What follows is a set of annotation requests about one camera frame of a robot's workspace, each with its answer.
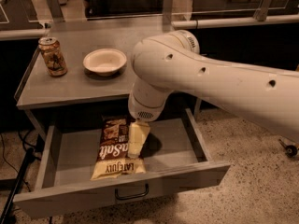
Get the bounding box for grey metal counter cabinet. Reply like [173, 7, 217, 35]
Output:
[16, 16, 168, 136]

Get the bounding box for wheeled cart base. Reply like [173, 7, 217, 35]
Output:
[278, 139, 298, 158]

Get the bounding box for open grey top drawer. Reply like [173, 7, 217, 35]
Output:
[14, 109, 230, 218]

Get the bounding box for brown drink can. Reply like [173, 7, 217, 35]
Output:
[38, 37, 67, 77]

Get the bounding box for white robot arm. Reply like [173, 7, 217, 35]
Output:
[128, 30, 299, 144]

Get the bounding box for white paper bowl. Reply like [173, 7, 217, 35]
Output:
[83, 49, 127, 77]

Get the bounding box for white horizontal rail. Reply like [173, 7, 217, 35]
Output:
[172, 14, 299, 30]

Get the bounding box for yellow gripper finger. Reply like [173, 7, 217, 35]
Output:
[128, 121, 150, 158]

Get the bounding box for black pole left floor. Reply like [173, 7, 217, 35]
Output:
[0, 148, 34, 224]

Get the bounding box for black drawer handle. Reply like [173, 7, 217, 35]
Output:
[115, 184, 150, 201]

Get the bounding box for brown sea salt chip bag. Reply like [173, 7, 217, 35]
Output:
[91, 116, 146, 180]

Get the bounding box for black floor cable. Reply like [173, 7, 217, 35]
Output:
[0, 131, 38, 193]

